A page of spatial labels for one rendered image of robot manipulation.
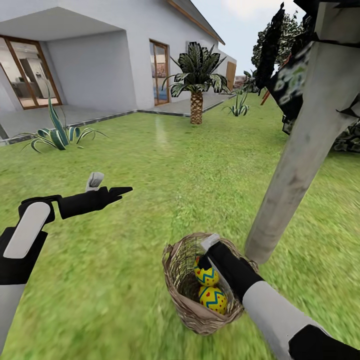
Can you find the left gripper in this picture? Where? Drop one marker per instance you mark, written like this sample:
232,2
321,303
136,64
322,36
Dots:
99,199

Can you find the wicker basket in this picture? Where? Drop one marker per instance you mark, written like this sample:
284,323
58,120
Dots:
193,315

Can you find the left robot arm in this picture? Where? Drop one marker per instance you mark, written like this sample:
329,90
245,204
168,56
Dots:
20,246

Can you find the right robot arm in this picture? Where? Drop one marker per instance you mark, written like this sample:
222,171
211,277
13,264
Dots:
290,333

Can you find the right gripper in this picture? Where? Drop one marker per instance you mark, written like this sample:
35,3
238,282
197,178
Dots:
203,262

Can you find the easter egg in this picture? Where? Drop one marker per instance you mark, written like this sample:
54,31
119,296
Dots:
213,298
205,277

